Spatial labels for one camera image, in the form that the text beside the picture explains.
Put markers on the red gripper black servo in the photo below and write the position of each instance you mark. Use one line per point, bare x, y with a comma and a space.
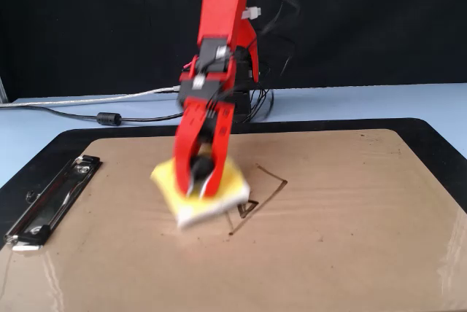
209, 119

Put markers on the yellow white sponge black knob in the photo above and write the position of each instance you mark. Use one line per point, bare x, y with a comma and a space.
219, 204

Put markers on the black robot base with electronics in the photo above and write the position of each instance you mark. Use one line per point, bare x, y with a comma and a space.
242, 108

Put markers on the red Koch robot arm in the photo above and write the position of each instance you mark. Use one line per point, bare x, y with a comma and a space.
222, 6

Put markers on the black rubber mat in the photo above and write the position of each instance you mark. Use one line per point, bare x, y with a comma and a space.
127, 132

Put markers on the brown marker drawing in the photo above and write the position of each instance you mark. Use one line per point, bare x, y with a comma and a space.
271, 195

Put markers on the brown glossy clipboard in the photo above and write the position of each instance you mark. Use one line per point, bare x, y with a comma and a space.
328, 235

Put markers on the silver metal clipboard clip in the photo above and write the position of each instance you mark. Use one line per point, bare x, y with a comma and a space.
47, 202

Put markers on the black backdrop cloth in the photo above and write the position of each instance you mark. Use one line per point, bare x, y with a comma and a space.
73, 16

